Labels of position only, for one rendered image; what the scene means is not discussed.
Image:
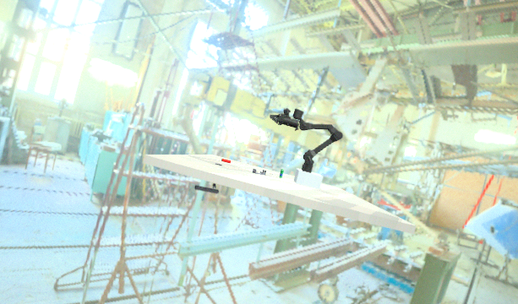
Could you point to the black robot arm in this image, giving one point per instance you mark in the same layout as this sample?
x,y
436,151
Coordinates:
x,y
310,154

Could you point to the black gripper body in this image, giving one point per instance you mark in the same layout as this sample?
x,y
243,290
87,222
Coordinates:
x,y
284,120

